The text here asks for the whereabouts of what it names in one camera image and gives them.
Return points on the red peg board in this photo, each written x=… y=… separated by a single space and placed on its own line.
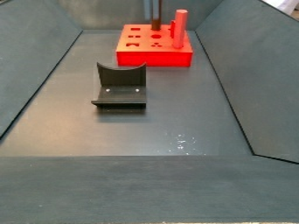
x=145 y=46

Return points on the black curved holder stand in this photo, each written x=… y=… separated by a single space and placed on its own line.
x=121 y=86

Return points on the red hexagonal peg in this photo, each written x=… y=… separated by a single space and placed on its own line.
x=180 y=22

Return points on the black cylinder peg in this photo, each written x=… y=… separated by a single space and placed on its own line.
x=156 y=14

